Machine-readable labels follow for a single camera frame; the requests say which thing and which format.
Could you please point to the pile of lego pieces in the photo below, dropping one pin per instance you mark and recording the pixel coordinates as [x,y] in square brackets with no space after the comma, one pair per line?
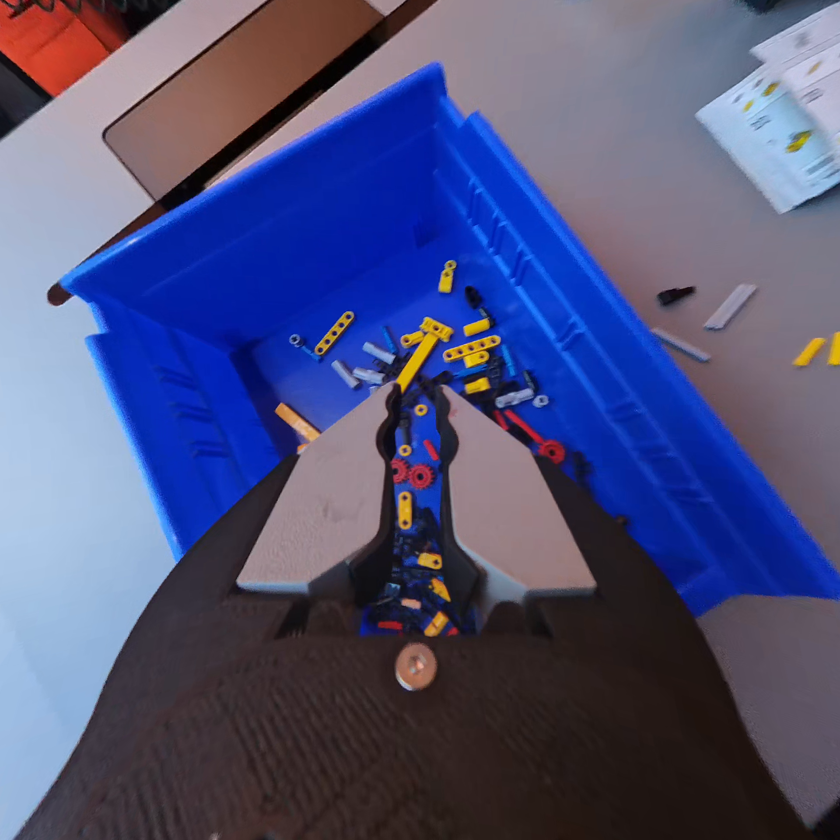
[472,348]

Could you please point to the yellow lego beam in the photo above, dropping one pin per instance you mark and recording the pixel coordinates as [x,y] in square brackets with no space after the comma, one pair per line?
[808,352]
[835,349]

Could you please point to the lego instruction booklet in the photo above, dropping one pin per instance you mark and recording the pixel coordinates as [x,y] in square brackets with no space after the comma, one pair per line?
[768,144]

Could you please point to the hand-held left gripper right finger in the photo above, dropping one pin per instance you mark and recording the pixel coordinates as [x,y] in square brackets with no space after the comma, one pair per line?
[505,512]

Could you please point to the orange seat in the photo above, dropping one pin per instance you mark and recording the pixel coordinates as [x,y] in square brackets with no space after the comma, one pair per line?
[52,46]

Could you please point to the blue plastic storage bin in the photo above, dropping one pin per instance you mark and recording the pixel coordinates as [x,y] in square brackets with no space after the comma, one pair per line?
[295,249]

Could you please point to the black lego pin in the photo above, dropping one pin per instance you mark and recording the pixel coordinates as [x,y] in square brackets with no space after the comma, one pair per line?
[674,296]

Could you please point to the thin grey lego axle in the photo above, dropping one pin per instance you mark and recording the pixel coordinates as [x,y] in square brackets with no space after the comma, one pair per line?
[680,346]

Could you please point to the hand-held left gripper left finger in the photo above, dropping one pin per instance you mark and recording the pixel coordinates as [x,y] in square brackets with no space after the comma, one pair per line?
[315,512]

